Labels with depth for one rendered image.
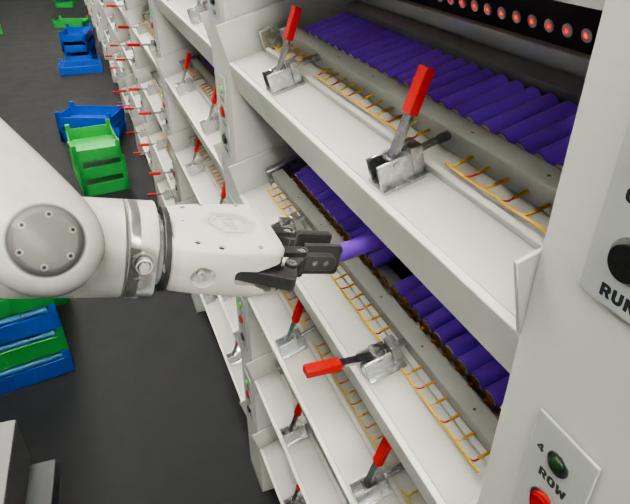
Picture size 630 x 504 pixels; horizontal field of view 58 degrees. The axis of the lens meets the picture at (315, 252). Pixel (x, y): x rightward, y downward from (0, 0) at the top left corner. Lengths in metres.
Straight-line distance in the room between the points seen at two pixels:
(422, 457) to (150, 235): 0.29
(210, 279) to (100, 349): 1.35
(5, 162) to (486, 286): 0.30
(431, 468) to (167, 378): 1.25
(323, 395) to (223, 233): 0.37
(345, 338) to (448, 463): 0.17
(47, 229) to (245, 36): 0.50
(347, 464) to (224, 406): 0.86
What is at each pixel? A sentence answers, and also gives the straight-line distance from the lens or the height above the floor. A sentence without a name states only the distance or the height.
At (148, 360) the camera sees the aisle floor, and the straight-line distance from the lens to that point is 1.75.
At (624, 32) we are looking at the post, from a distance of 0.25.
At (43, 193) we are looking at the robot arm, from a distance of 0.40.
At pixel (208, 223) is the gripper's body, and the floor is 0.90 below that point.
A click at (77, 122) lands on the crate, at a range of 3.35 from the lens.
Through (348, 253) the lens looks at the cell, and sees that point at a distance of 0.57.
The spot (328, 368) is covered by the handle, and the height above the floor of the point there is 0.78.
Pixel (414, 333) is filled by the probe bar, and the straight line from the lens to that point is 0.56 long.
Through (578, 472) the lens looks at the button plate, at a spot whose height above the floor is 0.91.
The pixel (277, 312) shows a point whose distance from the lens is 0.95.
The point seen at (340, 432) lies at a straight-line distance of 0.77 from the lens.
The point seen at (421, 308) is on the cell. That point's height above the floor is 0.80.
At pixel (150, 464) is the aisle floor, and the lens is 1.49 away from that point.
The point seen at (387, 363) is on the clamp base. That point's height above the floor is 0.77.
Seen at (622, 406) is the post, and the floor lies 0.96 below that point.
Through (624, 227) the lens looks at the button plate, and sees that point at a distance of 0.25.
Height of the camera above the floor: 1.15
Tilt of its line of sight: 33 degrees down
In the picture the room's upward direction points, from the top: straight up
